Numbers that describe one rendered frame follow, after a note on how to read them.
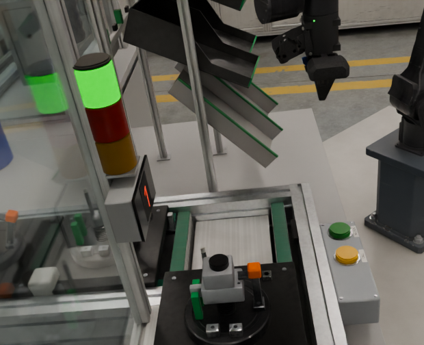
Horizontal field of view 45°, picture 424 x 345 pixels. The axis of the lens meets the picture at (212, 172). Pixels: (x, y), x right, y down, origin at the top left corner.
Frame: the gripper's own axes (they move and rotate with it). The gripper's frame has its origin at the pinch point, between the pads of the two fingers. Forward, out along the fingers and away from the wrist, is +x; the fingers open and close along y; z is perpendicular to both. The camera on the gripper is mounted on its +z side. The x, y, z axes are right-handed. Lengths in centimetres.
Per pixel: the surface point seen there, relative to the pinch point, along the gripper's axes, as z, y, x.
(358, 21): -87, -391, 110
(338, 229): -1.7, 6.6, 27.8
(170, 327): 28.7, 27.6, 28.3
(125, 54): 72, -150, 39
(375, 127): -23, -53, 39
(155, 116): 40, -47, 25
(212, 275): 20.3, 28.4, 16.8
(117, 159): 30.5, 26.3, -3.1
